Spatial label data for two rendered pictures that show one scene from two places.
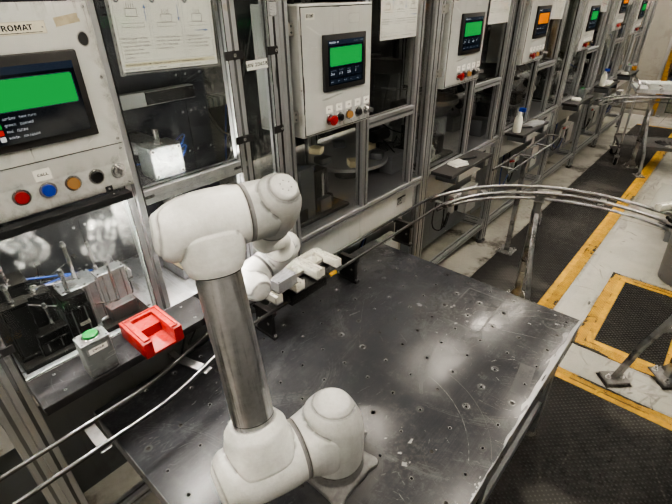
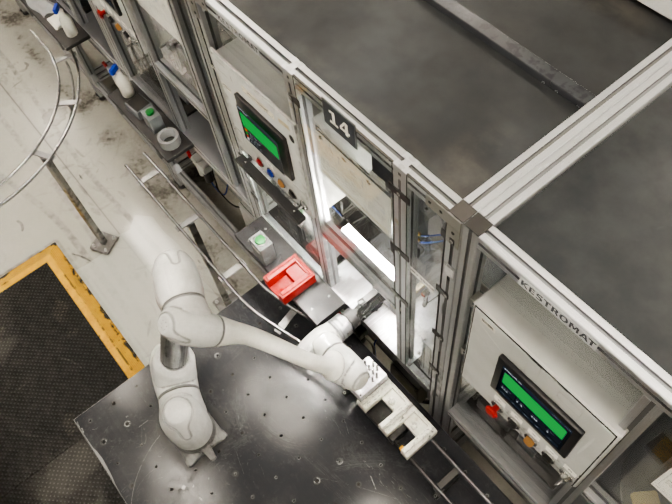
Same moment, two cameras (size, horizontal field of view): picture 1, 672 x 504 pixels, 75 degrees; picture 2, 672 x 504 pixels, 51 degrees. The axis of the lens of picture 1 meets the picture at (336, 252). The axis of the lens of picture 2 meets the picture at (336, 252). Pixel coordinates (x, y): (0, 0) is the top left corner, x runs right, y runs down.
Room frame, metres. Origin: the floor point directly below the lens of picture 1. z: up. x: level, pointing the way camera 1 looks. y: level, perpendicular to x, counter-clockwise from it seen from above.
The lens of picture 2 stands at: (1.62, -0.64, 3.27)
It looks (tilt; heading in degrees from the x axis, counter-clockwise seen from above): 59 degrees down; 107
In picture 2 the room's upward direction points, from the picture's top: 9 degrees counter-clockwise
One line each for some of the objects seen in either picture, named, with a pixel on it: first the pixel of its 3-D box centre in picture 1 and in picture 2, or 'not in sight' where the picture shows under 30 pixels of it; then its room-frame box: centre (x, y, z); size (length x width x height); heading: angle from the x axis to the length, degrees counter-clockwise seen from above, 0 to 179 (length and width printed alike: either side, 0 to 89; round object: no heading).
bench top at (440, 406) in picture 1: (364, 365); (297, 480); (1.18, -0.10, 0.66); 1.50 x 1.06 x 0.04; 138
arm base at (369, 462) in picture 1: (339, 455); (197, 436); (0.78, 0.00, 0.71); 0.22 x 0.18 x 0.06; 138
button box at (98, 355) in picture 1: (95, 349); (264, 246); (0.94, 0.69, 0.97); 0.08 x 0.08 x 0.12; 48
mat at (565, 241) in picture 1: (609, 181); not in sight; (4.53, -3.02, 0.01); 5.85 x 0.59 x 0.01; 138
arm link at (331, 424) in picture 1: (330, 429); (184, 418); (0.76, 0.02, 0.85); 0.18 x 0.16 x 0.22; 119
